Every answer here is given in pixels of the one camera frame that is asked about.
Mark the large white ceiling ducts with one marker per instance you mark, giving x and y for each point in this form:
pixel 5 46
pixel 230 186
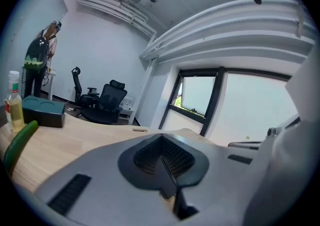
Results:
pixel 225 28

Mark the black and green backpack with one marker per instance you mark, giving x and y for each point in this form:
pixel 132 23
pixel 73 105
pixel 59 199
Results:
pixel 36 54

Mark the thin white ceiling pipes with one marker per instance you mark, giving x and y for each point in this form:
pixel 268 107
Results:
pixel 120 8

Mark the green cucumber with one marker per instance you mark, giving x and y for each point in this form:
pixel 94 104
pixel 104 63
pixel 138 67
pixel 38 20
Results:
pixel 18 142

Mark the black framed window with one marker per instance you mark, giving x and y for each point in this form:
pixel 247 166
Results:
pixel 212 100

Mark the black office chair with headrest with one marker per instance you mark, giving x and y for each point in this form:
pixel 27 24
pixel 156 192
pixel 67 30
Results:
pixel 110 105
pixel 81 95

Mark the dark green box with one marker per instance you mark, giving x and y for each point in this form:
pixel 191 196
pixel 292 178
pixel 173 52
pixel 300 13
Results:
pixel 43 111

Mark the clear bottle with yellow liquid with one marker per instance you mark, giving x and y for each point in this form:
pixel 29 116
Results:
pixel 15 110

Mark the white side table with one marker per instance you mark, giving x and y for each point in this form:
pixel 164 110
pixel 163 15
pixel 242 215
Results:
pixel 52 82

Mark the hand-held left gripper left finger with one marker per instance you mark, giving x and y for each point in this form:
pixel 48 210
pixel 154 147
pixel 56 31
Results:
pixel 146 160

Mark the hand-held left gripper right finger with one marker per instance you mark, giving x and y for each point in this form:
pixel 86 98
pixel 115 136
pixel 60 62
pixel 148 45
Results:
pixel 185 163

